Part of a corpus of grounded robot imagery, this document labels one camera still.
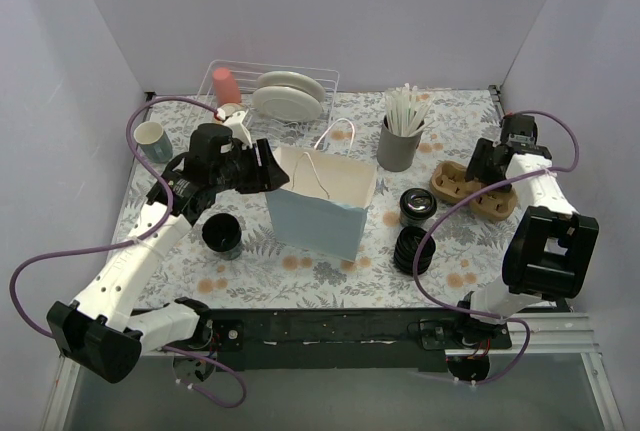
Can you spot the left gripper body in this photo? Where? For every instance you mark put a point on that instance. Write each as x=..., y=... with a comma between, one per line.
x=256, y=167

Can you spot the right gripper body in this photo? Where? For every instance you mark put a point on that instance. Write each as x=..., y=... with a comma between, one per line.
x=484, y=164

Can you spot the light blue paper bag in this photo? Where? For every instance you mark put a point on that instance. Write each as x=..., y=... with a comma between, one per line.
x=324, y=207

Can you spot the black coffee lid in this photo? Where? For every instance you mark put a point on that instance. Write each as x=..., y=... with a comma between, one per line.
x=418, y=203

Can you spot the dark coffee cup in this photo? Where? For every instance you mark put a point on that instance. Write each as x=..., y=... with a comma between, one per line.
x=410, y=221
x=222, y=233

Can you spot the stack of black lids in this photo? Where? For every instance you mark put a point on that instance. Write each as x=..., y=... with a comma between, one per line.
x=406, y=247

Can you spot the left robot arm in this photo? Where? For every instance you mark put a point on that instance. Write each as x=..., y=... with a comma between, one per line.
x=98, y=329

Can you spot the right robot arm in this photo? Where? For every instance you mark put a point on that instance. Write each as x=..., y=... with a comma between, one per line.
x=549, y=254

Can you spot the brown cardboard cup carrier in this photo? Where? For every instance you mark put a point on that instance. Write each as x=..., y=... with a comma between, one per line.
x=448, y=184

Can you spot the small white mug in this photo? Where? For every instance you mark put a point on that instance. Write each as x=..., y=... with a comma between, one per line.
x=154, y=142

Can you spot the front white plate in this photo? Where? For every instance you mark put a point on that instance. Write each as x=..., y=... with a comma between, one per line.
x=286, y=104

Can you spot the white plate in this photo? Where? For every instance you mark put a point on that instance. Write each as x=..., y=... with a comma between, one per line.
x=286, y=104
x=294, y=80

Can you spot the grey straw holder cup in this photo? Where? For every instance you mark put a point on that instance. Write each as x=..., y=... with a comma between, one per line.
x=396, y=153

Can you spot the pink plastic cup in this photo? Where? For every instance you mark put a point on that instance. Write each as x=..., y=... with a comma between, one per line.
x=225, y=86

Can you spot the bundle of white straws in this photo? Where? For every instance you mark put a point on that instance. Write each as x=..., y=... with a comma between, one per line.
x=408, y=110

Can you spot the rear white plate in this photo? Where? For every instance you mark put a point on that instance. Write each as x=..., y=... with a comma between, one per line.
x=294, y=80

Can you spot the floral table mat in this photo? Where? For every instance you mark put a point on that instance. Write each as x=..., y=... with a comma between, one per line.
x=270, y=274

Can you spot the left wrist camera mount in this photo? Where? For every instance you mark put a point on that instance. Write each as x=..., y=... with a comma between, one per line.
x=232, y=115

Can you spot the white wire dish rack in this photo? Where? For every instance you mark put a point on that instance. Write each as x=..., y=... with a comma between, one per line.
x=261, y=125

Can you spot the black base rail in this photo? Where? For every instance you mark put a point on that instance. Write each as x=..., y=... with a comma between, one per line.
x=274, y=339

